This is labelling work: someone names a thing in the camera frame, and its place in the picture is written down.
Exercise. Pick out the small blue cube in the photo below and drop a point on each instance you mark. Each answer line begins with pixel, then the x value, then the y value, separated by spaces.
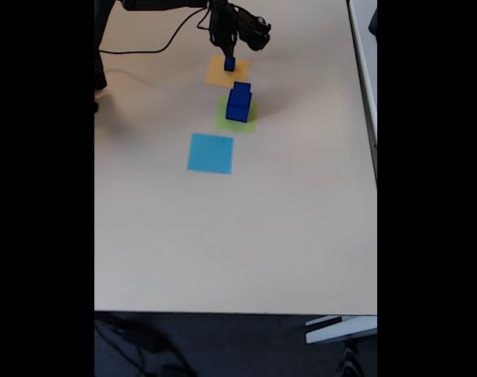
pixel 229 64

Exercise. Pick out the medium blue cube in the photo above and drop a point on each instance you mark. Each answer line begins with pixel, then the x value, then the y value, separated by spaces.
pixel 242 94

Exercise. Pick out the large blue cube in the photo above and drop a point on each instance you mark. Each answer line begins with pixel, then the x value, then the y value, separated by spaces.
pixel 236 114

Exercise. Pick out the orange paper square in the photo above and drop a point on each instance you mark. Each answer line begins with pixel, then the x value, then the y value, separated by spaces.
pixel 216 76

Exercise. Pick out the green paper square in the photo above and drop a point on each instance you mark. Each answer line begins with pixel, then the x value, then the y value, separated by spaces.
pixel 248 126

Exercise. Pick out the light blue paper square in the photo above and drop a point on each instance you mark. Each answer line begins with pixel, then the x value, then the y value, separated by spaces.
pixel 210 154

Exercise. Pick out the white neighbouring table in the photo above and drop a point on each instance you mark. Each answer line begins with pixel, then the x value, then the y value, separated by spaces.
pixel 365 70

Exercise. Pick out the dark blue object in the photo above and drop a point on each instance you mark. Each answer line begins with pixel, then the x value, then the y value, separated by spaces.
pixel 373 21

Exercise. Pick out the white table foot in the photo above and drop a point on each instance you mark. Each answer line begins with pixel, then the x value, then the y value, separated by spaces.
pixel 340 330

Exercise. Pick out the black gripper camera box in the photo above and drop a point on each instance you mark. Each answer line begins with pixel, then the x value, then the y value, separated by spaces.
pixel 255 29

